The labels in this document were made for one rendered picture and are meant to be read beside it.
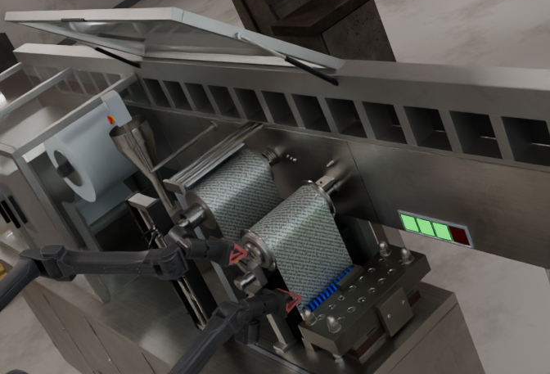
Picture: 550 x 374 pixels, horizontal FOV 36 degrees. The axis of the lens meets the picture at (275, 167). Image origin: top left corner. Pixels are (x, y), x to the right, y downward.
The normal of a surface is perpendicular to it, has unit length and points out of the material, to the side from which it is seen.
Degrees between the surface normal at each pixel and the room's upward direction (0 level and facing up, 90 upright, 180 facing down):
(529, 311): 0
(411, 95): 90
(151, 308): 0
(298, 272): 90
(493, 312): 0
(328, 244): 90
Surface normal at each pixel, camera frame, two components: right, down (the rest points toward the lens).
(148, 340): -0.38, -0.82
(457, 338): 0.60, 0.13
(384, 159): -0.70, 0.55
